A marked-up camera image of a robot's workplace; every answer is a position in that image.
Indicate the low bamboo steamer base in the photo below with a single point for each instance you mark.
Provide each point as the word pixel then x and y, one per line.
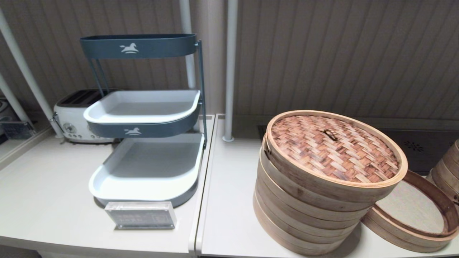
pixel 394 236

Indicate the white-lined blue-grey rack tray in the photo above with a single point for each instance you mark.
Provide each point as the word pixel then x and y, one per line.
pixel 143 168
pixel 143 107

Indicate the blue-grey oval rack shelf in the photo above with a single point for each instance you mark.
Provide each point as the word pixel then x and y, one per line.
pixel 161 46

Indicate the white retro toaster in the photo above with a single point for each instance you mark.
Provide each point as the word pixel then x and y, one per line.
pixel 71 118

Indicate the clear acrylic warning sign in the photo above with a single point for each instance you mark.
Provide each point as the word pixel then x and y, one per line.
pixel 141 215

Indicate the bamboo steamer stack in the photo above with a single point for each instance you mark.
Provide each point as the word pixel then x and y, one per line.
pixel 448 168

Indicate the small woven bamboo steamer lid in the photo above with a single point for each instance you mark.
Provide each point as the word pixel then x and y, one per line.
pixel 333 150

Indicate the large bamboo steamer basket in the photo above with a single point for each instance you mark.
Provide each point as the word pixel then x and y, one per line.
pixel 287 209
pixel 287 234

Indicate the blue-grey metal rack frame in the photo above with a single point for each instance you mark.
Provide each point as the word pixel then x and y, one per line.
pixel 201 89

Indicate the white metal support pole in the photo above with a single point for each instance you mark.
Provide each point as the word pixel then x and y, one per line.
pixel 25 68
pixel 186 18
pixel 231 71
pixel 12 98

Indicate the small dark acrylic sign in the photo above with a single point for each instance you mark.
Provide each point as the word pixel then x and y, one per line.
pixel 16 129

